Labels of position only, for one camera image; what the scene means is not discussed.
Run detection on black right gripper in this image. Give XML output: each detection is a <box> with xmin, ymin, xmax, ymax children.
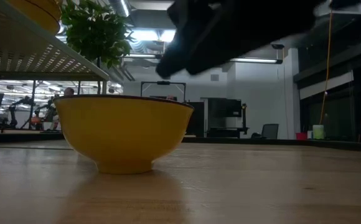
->
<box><xmin>155</xmin><ymin>0</ymin><xmax>278</xmax><ymax>79</ymax></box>

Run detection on long ceiling light tube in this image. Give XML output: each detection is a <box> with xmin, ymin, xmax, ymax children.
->
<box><xmin>123</xmin><ymin>53</ymin><xmax>283</xmax><ymax>65</ymax></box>

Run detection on black cabinet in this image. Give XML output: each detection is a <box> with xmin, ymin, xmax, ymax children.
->
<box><xmin>185</xmin><ymin>101</ymin><xmax>205</xmax><ymax>138</ymax></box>
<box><xmin>205</xmin><ymin>97</ymin><xmax>250</xmax><ymax>138</ymax></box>

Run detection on black tripod stand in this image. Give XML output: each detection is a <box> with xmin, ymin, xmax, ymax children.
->
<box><xmin>241</xmin><ymin>103</ymin><xmax>249</xmax><ymax>135</ymax></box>

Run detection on silver round pipe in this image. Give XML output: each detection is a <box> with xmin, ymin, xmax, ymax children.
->
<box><xmin>109</xmin><ymin>0</ymin><xmax>132</xmax><ymax>18</ymax></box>

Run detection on green potted plant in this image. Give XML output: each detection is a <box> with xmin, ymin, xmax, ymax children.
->
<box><xmin>60</xmin><ymin>0</ymin><xmax>135</xmax><ymax>96</ymax></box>

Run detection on grey office chair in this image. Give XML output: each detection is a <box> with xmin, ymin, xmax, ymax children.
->
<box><xmin>250</xmin><ymin>123</ymin><xmax>279</xmax><ymax>140</ymax></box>

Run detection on green container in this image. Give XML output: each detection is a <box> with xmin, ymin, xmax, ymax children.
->
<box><xmin>312</xmin><ymin>124</ymin><xmax>326</xmax><ymax>140</ymax></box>

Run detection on white ceiling box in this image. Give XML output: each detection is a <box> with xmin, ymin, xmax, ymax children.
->
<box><xmin>312</xmin><ymin>2</ymin><xmax>361</xmax><ymax>17</ymax></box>

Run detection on green perforated metal shelf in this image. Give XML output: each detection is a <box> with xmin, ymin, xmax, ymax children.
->
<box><xmin>0</xmin><ymin>0</ymin><xmax>110</xmax><ymax>146</ymax></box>

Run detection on black background station frame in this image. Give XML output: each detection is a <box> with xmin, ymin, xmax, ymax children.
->
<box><xmin>140</xmin><ymin>80</ymin><xmax>187</xmax><ymax>102</ymax></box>

